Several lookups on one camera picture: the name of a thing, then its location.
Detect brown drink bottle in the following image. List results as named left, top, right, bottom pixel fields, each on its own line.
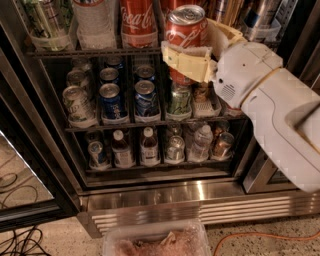
left=111, top=130, right=134, bottom=168
left=140, top=127, right=160, bottom=166

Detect gold brown can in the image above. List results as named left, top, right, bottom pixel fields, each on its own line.
left=193, top=82, right=212, bottom=103

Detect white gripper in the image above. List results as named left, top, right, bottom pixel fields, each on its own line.
left=161, top=19, right=283, bottom=108

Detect blue pepsi can front centre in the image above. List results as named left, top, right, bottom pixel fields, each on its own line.
left=134, top=80, right=159, bottom=117

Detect green striped can top shelf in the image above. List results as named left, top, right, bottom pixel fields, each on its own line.
left=21, top=0, right=73, bottom=51

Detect white green can front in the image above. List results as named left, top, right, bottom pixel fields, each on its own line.
left=63, top=86, right=97, bottom=128

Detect clear water bottle bottom shelf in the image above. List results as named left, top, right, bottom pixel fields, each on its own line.
left=188, top=125, right=213, bottom=162

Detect red coke can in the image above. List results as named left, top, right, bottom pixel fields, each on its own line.
left=164, top=4, right=210, bottom=86
left=120, top=0, right=154, bottom=35

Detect silver blue can top shelf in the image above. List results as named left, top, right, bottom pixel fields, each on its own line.
left=244, top=0, right=282, bottom=29

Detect clear water bottle top shelf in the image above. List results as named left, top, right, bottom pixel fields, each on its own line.
left=72, top=0, right=116, bottom=50

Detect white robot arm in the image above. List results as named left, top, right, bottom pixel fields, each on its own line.
left=161, top=19, right=320, bottom=193

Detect copper can bottom shelf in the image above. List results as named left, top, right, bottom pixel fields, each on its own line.
left=213, top=132, right=234, bottom=157

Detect silver can bottom shelf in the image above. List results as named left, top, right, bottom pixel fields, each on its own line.
left=166, top=135, right=185, bottom=161

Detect clear water bottle shelf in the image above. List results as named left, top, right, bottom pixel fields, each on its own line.
left=188, top=125, right=213, bottom=162
left=72, top=0, right=116, bottom=50

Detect brown drink bottle left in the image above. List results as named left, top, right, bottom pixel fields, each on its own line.
left=111, top=130, right=134, bottom=168

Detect open glass fridge door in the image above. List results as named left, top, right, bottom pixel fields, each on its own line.
left=0, top=27, right=79, bottom=232

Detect steel fridge cabinet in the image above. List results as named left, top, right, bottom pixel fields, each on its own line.
left=0, top=0, right=319, bottom=237

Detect blue pepsi can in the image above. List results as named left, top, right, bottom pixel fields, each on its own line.
left=99, top=83, right=127, bottom=120
left=134, top=80, right=159, bottom=117

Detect gold striped can top shelf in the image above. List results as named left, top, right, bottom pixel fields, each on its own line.
left=208, top=0, right=244, bottom=26

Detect black cables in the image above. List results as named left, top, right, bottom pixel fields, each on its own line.
left=0, top=225, right=53, bottom=256

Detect clear plastic bin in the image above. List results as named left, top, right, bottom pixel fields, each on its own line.
left=103, top=219, right=211, bottom=256

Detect blue pepsi can front left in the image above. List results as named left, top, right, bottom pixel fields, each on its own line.
left=99, top=83, right=127, bottom=120

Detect small blue can bottom shelf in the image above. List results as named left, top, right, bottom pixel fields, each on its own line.
left=88, top=141, right=109, bottom=168

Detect orange extension cable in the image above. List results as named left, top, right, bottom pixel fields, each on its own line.
left=213, top=229, right=320, bottom=256

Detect closed right fridge door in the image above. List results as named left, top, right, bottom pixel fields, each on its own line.
left=242, top=149, right=296, bottom=194

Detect brown drink bottle right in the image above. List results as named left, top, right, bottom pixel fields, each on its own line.
left=140, top=127, right=160, bottom=166

